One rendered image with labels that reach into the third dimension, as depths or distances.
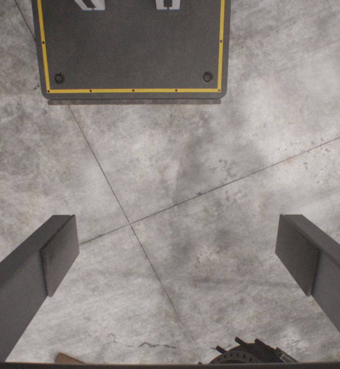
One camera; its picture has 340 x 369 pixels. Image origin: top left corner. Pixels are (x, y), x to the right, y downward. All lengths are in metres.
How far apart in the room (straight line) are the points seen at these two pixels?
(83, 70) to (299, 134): 1.07
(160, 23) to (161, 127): 0.50
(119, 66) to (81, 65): 0.14
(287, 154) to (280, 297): 0.90
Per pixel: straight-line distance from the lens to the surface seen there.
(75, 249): 0.17
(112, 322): 1.91
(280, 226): 0.17
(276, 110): 1.44
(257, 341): 0.99
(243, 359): 0.99
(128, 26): 1.07
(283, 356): 0.89
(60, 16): 1.14
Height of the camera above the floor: 1.34
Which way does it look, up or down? 74 degrees down
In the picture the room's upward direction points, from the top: 180 degrees counter-clockwise
